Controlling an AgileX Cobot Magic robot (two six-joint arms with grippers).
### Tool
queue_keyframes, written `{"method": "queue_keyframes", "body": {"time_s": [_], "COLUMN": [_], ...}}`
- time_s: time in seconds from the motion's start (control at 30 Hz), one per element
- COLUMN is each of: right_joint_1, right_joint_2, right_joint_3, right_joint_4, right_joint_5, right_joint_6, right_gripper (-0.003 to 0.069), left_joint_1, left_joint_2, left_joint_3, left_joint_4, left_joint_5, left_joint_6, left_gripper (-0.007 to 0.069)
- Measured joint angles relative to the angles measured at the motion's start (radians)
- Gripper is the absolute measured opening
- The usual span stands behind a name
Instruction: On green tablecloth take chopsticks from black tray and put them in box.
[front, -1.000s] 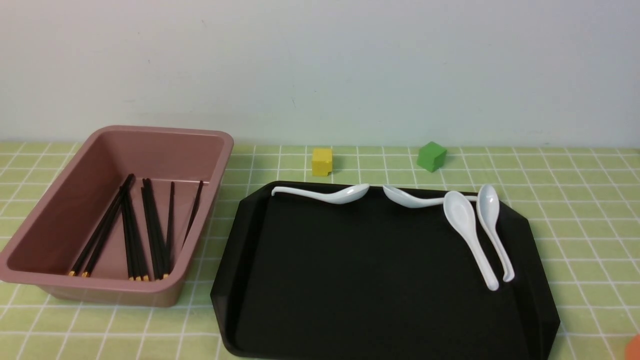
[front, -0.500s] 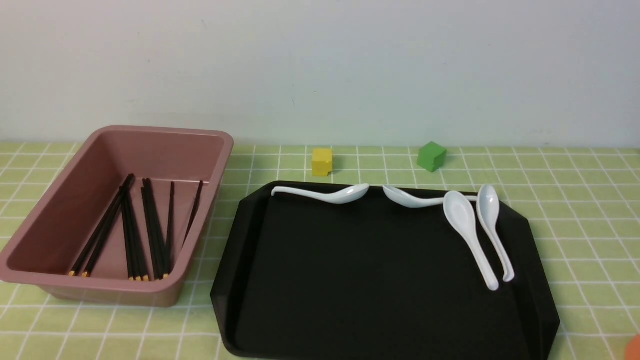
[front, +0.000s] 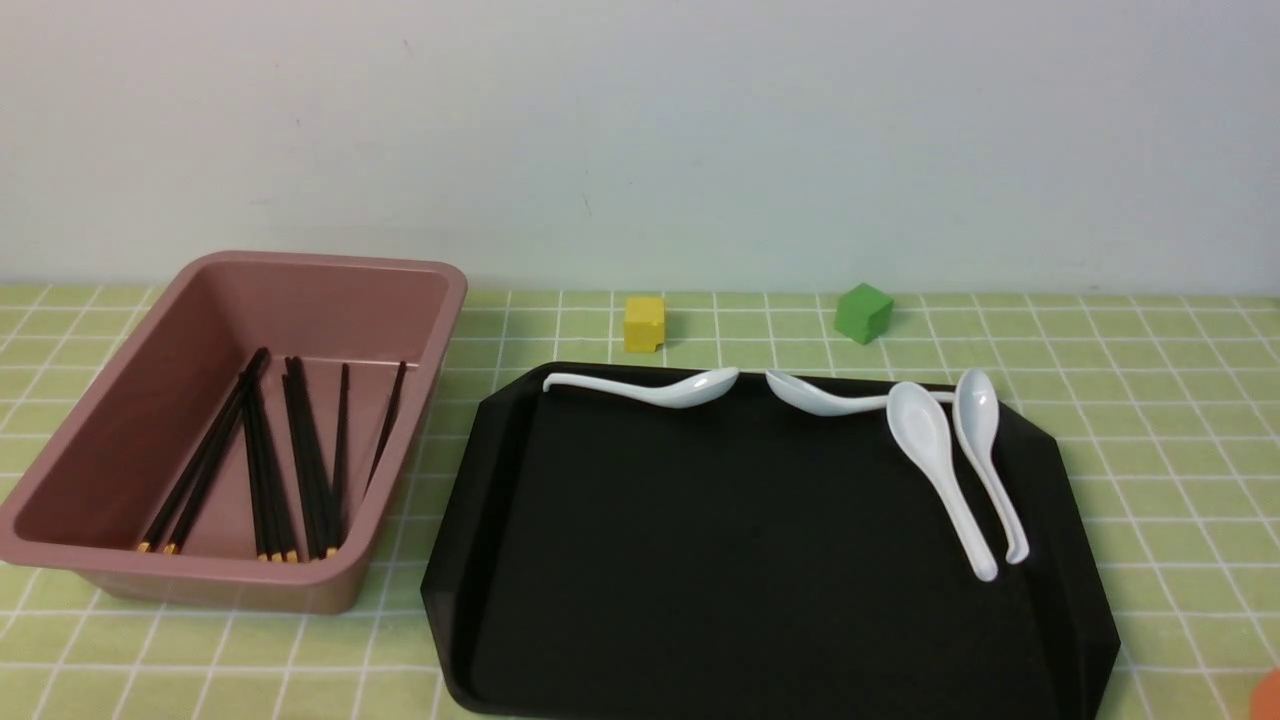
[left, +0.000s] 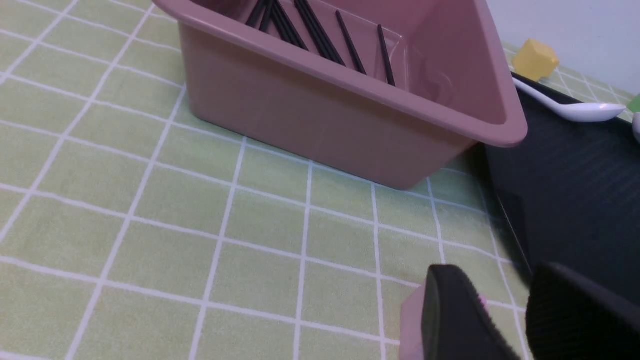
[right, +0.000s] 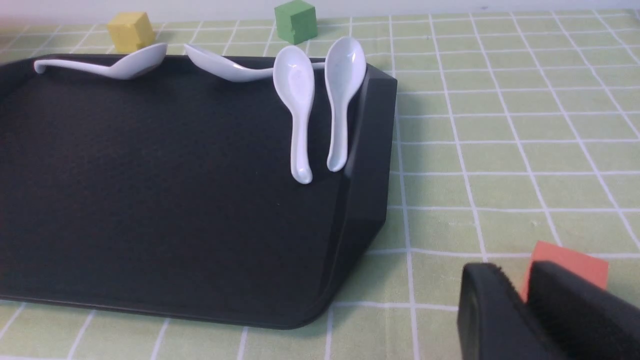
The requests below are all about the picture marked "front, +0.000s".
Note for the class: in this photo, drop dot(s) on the orange object at corner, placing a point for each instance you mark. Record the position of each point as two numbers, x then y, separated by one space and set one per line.
1264 703

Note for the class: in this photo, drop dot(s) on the black plastic tray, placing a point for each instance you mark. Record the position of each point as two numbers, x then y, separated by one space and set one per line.
605 559

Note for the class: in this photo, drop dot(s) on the green checked tablecloth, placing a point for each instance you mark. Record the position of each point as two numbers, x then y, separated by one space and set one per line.
1166 409

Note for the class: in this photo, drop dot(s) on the white spoon far right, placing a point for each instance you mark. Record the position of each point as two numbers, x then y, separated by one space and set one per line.
975 414

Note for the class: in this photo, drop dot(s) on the yellow cube block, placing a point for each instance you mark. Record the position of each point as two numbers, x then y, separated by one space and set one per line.
644 326

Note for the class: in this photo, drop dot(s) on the green cube block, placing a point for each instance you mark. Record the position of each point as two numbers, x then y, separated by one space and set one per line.
863 314

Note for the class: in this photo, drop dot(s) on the white spoon far left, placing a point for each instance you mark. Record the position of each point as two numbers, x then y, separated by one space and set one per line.
699 389

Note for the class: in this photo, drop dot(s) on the pink plastic bin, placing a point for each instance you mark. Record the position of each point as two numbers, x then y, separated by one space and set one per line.
87 499

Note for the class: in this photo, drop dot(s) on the white spoon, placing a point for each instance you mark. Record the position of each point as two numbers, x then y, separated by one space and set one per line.
804 396
699 389
919 426
975 414

